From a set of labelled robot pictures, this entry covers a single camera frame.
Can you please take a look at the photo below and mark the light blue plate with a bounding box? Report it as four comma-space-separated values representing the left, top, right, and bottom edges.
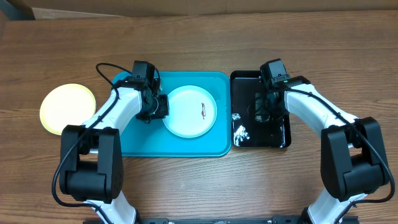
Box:
163, 85, 217, 138

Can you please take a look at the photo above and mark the yellow plate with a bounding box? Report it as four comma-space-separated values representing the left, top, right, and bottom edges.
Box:
39, 83, 96, 135

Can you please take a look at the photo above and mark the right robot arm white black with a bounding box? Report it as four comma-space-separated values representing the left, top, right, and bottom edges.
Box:
256, 59, 396, 223

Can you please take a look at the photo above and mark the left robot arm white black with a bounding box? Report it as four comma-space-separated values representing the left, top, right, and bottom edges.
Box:
52, 60, 169, 223

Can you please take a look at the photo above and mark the black water tray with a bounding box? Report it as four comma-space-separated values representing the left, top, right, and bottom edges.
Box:
230, 70, 292, 148

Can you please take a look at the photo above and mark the teal plastic tray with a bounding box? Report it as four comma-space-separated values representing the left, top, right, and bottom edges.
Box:
121, 71, 232, 157

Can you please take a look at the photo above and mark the cardboard panel at back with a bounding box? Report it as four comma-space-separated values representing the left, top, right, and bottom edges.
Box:
24, 0, 397, 16

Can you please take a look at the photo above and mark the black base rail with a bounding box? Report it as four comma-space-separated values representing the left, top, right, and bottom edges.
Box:
134, 215, 309, 224

